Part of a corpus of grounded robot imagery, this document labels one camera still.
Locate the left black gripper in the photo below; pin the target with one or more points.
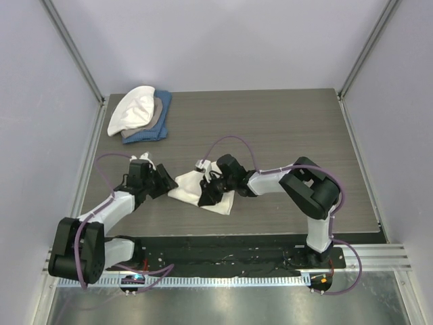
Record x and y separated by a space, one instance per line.
166 183

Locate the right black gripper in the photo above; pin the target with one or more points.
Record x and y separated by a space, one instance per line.
209 196

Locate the white cloth napkin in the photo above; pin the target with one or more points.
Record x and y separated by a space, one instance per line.
189 191

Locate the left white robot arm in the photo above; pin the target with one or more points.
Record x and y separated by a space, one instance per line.
80 250

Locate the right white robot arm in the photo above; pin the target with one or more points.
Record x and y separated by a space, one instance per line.
314 192

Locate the blue checkered cloth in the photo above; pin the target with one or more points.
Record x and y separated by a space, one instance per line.
159 131

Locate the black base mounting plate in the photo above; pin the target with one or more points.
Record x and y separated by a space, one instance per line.
249 256

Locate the white folded cloth on pile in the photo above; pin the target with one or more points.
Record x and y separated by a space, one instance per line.
134 110

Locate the grey cloth in pile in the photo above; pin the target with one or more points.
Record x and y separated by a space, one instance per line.
158 106

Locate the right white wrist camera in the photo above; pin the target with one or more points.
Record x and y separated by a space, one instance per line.
204 166

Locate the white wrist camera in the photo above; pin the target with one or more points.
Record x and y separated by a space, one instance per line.
147 157
204 166

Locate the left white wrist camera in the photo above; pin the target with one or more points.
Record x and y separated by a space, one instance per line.
147 157

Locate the white slotted cable duct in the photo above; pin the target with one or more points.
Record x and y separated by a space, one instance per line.
125 280

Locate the left aluminium frame post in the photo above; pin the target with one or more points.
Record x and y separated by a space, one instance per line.
65 36

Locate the aluminium frame post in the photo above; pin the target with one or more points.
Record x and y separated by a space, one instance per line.
374 36
65 36

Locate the right aluminium frame post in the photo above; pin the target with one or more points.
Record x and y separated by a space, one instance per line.
374 36

